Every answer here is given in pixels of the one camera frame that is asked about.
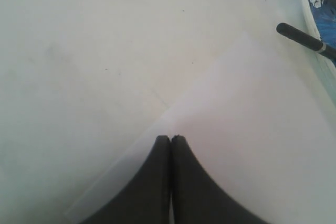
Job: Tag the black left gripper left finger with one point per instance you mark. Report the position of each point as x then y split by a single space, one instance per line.
146 197

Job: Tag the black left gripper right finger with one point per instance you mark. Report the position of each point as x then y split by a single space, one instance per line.
196 198

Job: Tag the black paintbrush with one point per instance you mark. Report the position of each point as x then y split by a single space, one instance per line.
306 40

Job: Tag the white paper sheet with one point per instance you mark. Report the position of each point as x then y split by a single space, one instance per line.
264 135

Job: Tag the white plate with blue paint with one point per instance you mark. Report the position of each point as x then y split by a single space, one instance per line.
320 19

